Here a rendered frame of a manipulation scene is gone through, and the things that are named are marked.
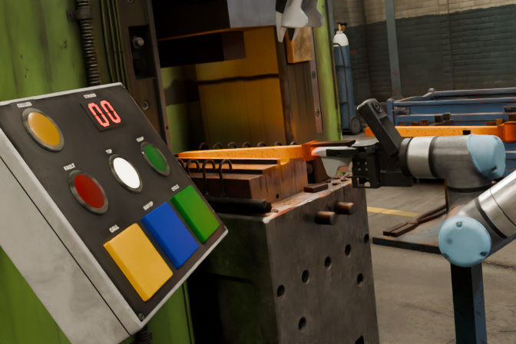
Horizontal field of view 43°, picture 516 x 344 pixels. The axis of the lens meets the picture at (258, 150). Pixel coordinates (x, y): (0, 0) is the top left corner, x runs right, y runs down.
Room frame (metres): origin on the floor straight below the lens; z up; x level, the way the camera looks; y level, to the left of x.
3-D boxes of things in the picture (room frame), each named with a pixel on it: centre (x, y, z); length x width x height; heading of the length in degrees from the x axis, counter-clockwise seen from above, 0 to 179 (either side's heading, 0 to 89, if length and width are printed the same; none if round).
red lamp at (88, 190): (0.71, 0.19, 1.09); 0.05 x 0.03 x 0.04; 141
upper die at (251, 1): (1.44, 0.13, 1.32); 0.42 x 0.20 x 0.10; 51
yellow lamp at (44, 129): (0.72, 0.23, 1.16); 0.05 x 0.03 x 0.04; 141
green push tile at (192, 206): (0.89, 0.10, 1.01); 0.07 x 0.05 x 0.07; 166
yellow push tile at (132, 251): (0.70, 0.15, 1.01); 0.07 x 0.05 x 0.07; 166
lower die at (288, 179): (1.44, 0.13, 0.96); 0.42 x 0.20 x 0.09; 51
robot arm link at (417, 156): (1.14, -0.30, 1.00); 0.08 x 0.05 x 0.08; 141
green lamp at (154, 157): (0.90, 0.14, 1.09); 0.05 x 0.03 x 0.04; 141
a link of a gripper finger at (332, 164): (1.24, -0.14, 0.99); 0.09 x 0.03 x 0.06; 54
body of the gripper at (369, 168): (1.19, -0.23, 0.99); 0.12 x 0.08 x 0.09; 51
